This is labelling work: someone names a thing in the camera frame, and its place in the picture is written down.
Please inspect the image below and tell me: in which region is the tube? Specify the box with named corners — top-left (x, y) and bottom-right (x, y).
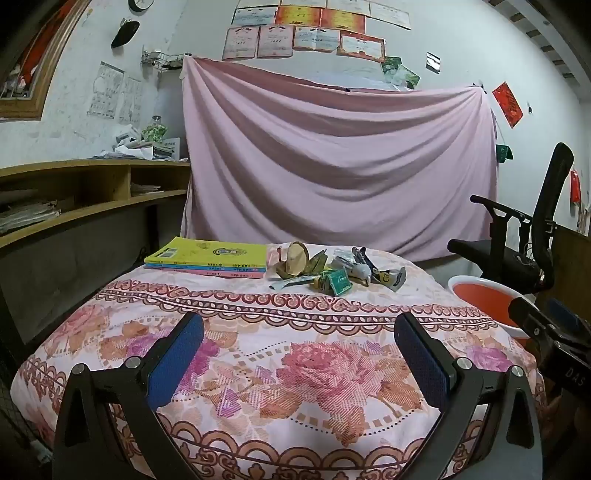
top-left (372, 267), bottom-right (407, 292)

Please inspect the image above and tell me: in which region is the white calendar sheet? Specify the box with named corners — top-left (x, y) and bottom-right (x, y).
top-left (119, 76), bottom-right (143, 125)
top-left (89, 62), bottom-right (125, 121)

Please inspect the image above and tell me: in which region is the black office chair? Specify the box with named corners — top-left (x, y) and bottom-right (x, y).
top-left (447, 142), bottom-right (575, 296)

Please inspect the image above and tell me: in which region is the yellow book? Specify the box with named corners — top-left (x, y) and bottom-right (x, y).
top-left (144, 237), bottom-right (269, 271)

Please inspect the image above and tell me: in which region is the floral tablecloth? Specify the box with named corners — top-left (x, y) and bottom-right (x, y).
top-left (10, 240), bottom-right (548, 480)

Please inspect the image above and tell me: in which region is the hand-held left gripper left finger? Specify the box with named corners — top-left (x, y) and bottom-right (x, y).
top-left (53, 311), bottom-right (206, 480)

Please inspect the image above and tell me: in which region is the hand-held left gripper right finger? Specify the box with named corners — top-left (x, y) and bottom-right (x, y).
top-left (394, 311), bottom-right (543, 480)

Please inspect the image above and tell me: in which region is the grey paper stack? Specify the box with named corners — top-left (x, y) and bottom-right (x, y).
top-left (0, 198), bottom-right (61, 234)

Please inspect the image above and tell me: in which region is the wooden framed picture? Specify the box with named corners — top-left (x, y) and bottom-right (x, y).
top-left (0, 0), bottom-right (90, 121)

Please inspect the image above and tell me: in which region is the blue book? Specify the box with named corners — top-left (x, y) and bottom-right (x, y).
top-left (145, 263), bottom-right (267, 274)

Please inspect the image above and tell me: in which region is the pink hanging cloth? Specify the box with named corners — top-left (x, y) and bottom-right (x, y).
top-left (180, 55), bottom-right (499, 264)

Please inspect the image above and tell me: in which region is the white box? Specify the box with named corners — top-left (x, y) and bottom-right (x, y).
top-left (152, 137), bottom-right (182, 161)

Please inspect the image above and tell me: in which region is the wire wall rack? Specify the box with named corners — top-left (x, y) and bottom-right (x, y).
top-left (141, 46), bottom-right (185, 70)

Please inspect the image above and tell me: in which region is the group of wall certificates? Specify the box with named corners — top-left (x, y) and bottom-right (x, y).
top-left (222, 0), bottom-right (411, 63)

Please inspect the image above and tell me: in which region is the wooden shelf desk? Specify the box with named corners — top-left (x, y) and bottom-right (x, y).
top-left (0, 158), bottom-right (192, 252)

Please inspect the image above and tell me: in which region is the red basin with white rim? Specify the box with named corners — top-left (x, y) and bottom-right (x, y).
top-left (447, 275), bottom-right (539, 344)

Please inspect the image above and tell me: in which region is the wooden side desk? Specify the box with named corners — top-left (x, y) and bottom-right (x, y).
top-left (551, 224), bottom-right (591, 319)

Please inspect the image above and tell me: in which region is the green leaf wrapper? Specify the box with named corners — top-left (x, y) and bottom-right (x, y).
top-left (302, 249), bottom-right (329, 278)

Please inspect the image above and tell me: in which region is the glass jar with green contents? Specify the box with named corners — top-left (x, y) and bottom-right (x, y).
top-left (141, 115), bottom-right (167, 143)

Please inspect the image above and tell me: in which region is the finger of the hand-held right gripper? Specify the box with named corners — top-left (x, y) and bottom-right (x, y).
top-left (547, 299), bottom-right (591, 343)
top-left (508, 296), bottom-right (591, 402)

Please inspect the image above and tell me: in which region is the pink book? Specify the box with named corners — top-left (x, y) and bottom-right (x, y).
top-left (145, 267), bottom-right (266, 280)

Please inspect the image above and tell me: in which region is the red wall paper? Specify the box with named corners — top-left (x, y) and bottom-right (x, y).
top-left (492, 82), bottom-right (523, 129)

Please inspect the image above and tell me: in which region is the black brush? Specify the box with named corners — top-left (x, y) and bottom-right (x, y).
top-left (111, 18), bottom-right (140, 48)

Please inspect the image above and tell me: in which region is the pile of loose papers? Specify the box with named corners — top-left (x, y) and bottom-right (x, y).
top-left (90, 134), bottom-right (155, 161)

